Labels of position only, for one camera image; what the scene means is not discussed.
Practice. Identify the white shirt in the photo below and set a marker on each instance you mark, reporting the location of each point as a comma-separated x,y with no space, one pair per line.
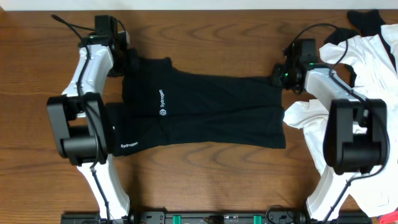
376,79

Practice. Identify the black Sydrogen t-shirt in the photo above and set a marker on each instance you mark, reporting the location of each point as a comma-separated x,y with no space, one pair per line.
162,105

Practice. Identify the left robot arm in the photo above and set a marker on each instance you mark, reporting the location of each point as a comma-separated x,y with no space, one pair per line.
82,131

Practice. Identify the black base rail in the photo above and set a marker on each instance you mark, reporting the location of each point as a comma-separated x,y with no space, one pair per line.
276,215

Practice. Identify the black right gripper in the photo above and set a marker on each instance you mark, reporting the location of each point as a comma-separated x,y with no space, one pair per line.
276,79

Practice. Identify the black garment at corner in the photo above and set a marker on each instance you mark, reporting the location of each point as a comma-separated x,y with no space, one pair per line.
366,24

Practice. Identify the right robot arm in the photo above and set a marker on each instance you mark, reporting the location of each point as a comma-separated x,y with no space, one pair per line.
356,143

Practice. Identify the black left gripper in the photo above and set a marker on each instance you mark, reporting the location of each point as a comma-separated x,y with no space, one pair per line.
131,62

